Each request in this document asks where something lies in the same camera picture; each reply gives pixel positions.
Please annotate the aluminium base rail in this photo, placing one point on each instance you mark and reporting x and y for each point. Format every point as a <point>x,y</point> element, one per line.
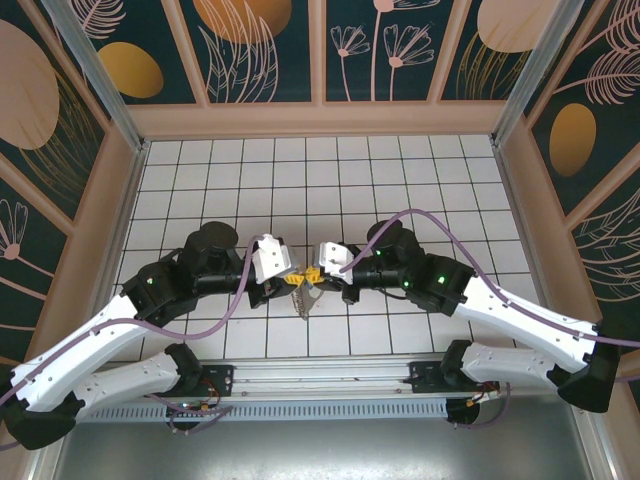
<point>320,375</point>

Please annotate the aluminium side rail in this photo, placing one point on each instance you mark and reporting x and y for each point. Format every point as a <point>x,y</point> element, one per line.
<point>122,225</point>
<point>525,225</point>

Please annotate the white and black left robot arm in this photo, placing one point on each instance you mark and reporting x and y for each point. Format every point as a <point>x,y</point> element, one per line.
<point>75,355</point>

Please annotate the grey metal sheet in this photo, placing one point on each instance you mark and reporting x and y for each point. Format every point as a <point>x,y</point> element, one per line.
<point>320,452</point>

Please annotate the aluminium corner post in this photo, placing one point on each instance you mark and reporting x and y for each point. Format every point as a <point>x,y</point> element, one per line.
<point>535,70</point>
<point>95,75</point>

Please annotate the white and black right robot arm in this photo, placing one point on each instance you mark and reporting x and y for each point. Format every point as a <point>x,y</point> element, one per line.
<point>530,325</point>

